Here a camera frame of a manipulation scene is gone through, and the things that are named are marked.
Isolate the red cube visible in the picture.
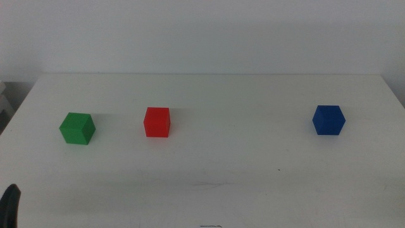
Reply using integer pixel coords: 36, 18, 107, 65
143, 106, 171, 138

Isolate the blue cube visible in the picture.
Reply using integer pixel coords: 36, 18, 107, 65
312, 104, 346, 136

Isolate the green cube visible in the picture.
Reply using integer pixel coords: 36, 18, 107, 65
59, 111, 96, 146

